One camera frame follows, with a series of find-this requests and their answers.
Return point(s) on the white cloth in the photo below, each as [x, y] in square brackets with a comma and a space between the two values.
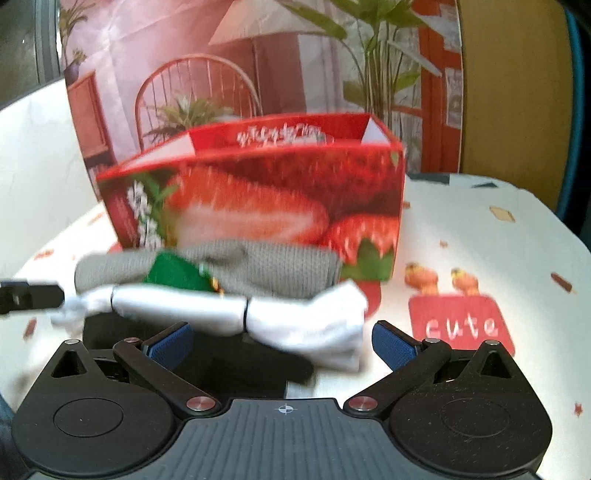
[300, 323]

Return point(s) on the printed room scene backdrop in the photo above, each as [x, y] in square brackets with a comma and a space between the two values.
[277, 69]

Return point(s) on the dark window with frame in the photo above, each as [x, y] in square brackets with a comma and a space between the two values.
[23, 46]

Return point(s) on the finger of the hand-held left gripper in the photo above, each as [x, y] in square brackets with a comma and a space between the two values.
[32, 296]

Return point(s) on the black cloth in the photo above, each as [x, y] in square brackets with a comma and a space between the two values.
[231, 355]

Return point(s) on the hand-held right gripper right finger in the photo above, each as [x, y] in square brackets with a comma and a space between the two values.
[395, 346]

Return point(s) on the yellow wooden panel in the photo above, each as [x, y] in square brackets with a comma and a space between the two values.
[508, 92]

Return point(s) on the red strawberry print box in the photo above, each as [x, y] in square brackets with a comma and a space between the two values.
[277, 184]

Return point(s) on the grey knitted sock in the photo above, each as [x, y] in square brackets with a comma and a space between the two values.
[286, 267]

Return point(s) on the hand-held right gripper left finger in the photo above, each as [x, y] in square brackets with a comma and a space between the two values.
[171, 346]

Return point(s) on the blue curtain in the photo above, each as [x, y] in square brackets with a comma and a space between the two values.
[582, 138]

